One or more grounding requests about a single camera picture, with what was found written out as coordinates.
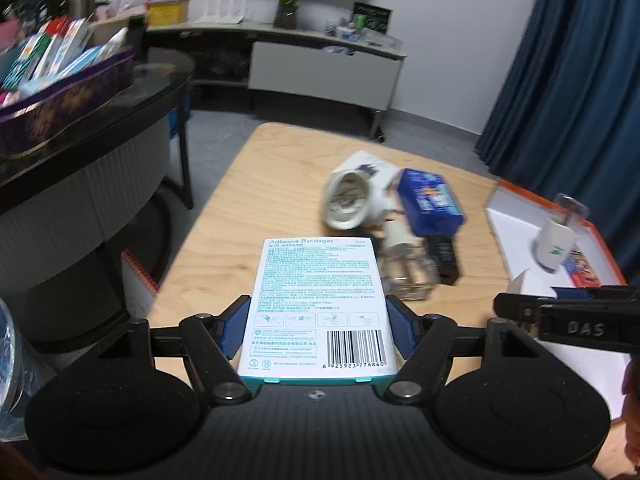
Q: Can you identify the pile of small packets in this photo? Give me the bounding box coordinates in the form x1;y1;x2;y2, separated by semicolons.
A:
0;17;131;106

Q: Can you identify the white charger box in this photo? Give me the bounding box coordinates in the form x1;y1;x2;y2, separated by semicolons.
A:
336;150;403;223

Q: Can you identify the person's right hand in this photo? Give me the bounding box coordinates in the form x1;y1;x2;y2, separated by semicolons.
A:
622;357;640;461

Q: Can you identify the red edged white box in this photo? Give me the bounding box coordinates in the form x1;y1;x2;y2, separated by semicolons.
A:
122;250;161;313

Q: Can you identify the blue curtain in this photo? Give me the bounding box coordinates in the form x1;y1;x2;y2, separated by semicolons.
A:
475;0;640;281

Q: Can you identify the black charger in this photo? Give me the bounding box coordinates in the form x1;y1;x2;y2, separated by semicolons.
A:
425;232;461;286

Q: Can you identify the white router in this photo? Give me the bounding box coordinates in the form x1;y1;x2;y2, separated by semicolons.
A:
195;0;251;25

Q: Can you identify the white teal bandage box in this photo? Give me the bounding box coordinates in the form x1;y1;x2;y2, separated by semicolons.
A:
237;237;401;396

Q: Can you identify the plastic wrapped object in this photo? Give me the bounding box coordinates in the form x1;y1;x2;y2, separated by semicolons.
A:
0;299;31;441

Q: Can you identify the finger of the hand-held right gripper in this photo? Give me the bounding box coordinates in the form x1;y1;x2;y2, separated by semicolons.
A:
494;291;555;334
550;285;640;304

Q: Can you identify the red playing card box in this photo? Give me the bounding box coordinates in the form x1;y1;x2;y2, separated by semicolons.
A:
562;250;603;288

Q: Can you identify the white round container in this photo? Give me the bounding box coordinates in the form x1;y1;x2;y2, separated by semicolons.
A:
322;167;382;231

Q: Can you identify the clear plastic organizer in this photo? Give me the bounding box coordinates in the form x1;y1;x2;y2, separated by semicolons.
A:
325;20;401;46

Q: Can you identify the blue tissue pack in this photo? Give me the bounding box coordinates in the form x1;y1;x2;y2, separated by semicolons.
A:
397;167;466;236

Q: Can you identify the white grey cabinet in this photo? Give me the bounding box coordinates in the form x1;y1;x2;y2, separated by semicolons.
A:
145;20;408;138

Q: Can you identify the yellow box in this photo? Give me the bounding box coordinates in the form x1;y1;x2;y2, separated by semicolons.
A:
147;0;191;26

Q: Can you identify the clear glass bottle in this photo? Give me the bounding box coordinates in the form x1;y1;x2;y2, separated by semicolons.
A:
377;225;441;302

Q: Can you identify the white cup with glass top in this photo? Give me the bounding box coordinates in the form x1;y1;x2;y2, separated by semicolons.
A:
532;192;588;273

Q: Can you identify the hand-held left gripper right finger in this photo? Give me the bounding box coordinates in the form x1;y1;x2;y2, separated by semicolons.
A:
382;294;540;406

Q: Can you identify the purple patterned box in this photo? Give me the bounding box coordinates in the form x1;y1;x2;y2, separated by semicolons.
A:
0;45;136;158

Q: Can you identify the white tray box orange rim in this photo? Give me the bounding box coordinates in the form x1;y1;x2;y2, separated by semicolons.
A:
482;179;628;292

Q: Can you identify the black round counter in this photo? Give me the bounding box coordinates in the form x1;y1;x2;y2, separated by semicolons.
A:
0;47;197;361

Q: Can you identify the pink plastic bag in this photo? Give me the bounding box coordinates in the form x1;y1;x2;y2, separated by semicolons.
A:
95;0;153;21

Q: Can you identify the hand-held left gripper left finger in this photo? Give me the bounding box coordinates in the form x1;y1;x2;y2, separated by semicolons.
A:
100;296;253;406

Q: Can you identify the green black box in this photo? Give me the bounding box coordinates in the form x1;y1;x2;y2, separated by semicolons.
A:
351;2;392;33

